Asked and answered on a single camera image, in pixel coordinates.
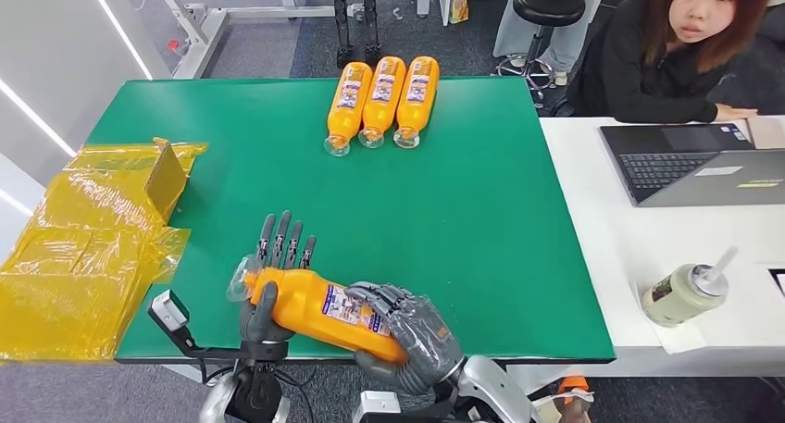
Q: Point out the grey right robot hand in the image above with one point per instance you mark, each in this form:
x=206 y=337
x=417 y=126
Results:
x=426 y=340

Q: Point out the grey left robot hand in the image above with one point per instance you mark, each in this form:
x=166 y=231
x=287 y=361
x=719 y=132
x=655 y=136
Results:
x=267 y=328

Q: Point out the orange bottle with label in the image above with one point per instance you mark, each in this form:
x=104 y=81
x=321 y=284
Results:
x=381 y=105
x=306 y=304
x=417 y=105
x=348 y=110

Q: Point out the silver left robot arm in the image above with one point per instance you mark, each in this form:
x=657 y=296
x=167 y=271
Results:
x=214 y=406

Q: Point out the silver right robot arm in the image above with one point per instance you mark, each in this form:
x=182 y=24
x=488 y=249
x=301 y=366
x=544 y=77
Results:
x=490 y=386

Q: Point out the green table mat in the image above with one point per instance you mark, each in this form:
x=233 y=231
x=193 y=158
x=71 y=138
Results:
x=429 y=224

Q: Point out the yellow plastic wrapped cardboard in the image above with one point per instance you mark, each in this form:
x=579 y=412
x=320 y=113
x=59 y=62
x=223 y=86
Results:
x=80 y=255

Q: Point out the white paper napkin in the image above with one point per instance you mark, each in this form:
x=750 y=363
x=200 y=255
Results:
x=681 y=339

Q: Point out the drink cup with straw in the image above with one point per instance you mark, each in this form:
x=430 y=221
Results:
x=677 y=294

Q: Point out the grey open laptop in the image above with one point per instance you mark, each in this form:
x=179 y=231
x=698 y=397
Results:
x=662 y=164

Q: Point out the small red knob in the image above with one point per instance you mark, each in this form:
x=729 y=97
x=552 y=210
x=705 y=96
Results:
x=173 y=45

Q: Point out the black metal stand leg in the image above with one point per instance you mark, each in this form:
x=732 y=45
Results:
x=342 y=23
x=370 y=23

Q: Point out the person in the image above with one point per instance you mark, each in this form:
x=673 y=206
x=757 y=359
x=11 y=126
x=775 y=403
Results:
x=631 y=70

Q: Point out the yellow printed box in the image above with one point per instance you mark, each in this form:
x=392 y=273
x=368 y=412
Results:
x=459 y=1

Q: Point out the black round stool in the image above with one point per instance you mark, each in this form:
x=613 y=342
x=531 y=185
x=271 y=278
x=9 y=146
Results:
x=547 y=3

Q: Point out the black flat device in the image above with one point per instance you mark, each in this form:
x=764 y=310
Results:
x=780 y=282

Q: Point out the person's hand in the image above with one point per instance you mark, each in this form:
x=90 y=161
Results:
x=736 y=112

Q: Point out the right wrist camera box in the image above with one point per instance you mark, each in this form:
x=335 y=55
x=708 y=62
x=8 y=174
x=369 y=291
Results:
x=374 y=408

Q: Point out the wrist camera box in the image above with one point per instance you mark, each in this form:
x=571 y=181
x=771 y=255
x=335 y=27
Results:
x=374 y=408
x=171 y=310

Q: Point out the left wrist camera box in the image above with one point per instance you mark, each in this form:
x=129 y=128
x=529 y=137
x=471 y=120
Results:
x=171 y=310

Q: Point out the white metal desk frame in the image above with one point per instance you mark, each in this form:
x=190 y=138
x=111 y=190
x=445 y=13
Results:
x=197 y=47

